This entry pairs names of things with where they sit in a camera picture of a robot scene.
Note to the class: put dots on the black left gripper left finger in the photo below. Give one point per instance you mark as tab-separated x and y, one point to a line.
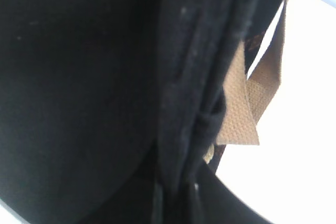
78	102

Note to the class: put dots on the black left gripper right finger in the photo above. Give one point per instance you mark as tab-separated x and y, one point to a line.
210	201

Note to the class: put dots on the black canvas tote bag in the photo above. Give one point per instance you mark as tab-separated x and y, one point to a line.
219	65

